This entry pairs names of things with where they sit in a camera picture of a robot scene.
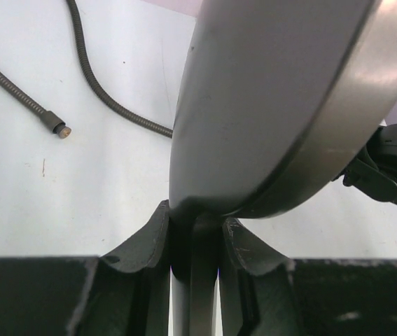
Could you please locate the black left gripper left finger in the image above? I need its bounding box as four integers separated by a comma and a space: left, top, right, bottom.
68, 201, 170, 335

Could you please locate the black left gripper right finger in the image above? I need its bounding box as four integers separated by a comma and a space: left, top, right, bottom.
219, 218, 305, 335

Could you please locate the dark grey flexible hose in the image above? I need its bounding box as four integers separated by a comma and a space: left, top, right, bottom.
0, 0, 174, 141

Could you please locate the grey shower head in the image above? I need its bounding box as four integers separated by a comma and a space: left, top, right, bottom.
169, 1, 397, 335

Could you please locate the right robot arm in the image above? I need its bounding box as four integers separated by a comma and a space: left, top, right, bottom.
339, 124, 397, 205

